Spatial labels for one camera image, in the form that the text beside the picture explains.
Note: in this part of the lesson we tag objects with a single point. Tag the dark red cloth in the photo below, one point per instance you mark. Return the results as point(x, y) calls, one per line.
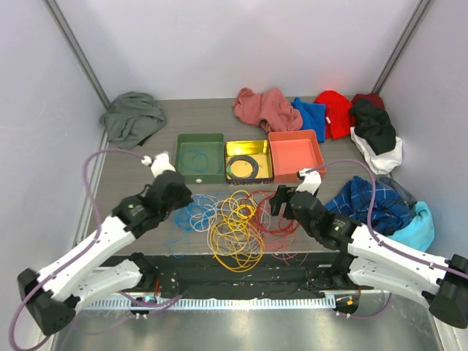
point(373, 98)

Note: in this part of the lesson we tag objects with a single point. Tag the grey green cloth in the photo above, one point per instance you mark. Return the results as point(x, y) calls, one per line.
point(131, 118)

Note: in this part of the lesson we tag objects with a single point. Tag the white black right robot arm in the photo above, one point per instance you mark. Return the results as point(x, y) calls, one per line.
point(372, 260)

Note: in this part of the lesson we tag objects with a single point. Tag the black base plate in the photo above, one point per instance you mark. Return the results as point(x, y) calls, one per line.
point(200, 276)

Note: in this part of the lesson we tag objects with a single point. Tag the pink cloth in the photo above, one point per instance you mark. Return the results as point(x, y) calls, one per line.
point(270, 111)

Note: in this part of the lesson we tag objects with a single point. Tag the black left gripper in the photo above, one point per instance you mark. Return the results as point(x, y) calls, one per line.
point(183, 201)

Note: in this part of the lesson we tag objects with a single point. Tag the white slotted cable duct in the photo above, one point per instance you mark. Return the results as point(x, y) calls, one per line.
point(119, 302)

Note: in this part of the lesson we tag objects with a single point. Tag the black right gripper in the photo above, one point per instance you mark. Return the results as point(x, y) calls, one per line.
point(282, 197)

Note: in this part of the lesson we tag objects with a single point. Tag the white cloth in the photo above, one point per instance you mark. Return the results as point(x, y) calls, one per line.
point(379, 164)

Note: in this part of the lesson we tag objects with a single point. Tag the green plastic tray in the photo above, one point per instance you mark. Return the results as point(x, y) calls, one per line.
point(200, 158)

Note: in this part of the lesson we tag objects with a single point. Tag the light blue cloth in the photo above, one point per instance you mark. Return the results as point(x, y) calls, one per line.
point(419, 233)

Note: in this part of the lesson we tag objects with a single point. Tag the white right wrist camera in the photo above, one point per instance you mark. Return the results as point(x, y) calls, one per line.
point(310, 181)

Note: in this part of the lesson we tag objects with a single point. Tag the grey denim cloth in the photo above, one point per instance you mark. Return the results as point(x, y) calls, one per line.
point(407, 196)

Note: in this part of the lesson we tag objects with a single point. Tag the black cloth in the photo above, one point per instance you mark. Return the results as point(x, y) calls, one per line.
point(374, 126)

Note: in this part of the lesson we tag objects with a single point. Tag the orange plastic tray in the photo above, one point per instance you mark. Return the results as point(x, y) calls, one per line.
point(293, 151)

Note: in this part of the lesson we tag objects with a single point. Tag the yellow metal tin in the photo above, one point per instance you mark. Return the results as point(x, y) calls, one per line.
point(248, 162)

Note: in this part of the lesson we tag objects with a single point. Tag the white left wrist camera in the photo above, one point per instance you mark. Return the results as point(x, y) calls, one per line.
point(158, 164)

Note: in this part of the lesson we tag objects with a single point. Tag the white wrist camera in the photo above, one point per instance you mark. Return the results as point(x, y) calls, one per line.
point(310, 181)
point(158, 164)

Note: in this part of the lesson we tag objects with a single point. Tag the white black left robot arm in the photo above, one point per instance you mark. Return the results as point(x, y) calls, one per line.
point(56, 293)

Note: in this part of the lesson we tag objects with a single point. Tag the blue plaid cloth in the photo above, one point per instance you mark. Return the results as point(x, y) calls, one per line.
point(389, 213)

